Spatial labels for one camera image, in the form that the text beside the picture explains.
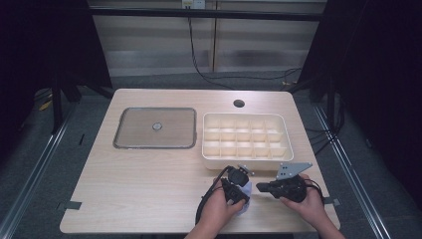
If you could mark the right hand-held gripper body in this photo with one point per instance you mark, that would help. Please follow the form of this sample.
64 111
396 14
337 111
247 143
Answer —
288 189

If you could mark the black horizontal bar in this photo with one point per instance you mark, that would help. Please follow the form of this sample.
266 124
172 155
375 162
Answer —
199 14

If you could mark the dark curtain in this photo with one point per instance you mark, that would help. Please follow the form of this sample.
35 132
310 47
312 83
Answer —
43 49
381 83

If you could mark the white wall socket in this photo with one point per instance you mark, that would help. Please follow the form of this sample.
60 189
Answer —
193 3

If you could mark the small yellow item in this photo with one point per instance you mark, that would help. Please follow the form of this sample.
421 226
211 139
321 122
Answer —
45 106

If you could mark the grey tape piece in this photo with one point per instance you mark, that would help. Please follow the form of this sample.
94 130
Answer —
332 201
70 205

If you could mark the metal floor rail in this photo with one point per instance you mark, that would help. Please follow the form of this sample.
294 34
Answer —
351 172
36 166

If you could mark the person's right hand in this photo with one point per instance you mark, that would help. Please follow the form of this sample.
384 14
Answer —
312 205

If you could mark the black metal stand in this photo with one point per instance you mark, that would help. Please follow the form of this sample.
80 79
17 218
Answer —
57 106

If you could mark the person's left hand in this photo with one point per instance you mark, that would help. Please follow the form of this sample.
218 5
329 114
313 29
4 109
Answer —
215 209

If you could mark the clear lid with grey rim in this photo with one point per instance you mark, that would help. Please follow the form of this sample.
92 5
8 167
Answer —
156 127

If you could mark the dark round table grommet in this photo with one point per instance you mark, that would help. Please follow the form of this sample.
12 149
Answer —
239 103

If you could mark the cream divided storage box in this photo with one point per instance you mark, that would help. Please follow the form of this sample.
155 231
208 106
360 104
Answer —
247 139

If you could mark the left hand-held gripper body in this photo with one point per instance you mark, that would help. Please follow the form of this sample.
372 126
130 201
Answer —
236 177

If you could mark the black floor tape strip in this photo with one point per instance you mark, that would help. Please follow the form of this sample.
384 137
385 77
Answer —
81 139

